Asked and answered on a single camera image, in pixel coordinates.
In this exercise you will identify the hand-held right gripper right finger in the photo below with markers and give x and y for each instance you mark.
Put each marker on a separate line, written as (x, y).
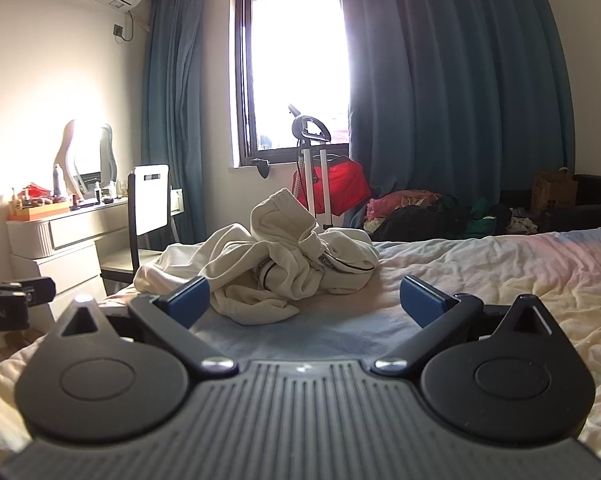
(420, 305)

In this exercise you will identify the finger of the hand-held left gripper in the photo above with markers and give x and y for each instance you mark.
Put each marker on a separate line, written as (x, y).
(33, 291)

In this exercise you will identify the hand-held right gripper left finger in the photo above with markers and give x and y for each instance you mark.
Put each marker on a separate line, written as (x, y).
(190, 300)

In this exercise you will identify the black clothes pile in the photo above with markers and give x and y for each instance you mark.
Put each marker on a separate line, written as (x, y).
(420, 220)

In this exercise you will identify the white dressing table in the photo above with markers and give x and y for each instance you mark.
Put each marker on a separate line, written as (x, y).
(65, 240)

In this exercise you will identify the orange tray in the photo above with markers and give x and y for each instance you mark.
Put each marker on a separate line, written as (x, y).
(35, 212)

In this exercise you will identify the pastel bed blanket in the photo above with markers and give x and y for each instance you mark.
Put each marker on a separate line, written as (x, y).
(505, 285)

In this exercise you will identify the pink cloth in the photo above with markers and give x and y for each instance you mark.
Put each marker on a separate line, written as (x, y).
(385, 205)

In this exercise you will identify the white chair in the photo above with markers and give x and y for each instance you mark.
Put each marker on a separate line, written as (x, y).
(148, 200)

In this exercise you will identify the green cloth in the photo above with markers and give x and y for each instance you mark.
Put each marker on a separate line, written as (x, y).
(483, 215)

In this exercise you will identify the grey bottle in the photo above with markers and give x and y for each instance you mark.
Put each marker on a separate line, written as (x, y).
(59, 182)

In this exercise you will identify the white patterned cloth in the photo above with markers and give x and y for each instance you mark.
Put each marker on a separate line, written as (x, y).
(523, 224)

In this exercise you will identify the red bag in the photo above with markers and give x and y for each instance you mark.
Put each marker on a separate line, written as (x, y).
(343, 180)

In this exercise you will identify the wavy framed mirror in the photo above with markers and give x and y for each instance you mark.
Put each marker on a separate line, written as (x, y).
(108, 155)

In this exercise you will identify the narrow blue curtain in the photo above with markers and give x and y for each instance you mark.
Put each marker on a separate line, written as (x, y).
(180, 110)

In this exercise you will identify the garment steamer with white poles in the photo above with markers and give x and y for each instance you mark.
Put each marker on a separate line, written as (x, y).
(308, 127)

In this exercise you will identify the dark sofa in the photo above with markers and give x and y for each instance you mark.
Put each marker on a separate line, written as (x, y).
(598, 195)

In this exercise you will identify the wide blue curtain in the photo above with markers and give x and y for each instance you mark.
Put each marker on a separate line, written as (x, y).
(455, 85)

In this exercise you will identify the dark framed window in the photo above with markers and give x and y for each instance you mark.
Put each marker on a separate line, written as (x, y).
(295, 60)

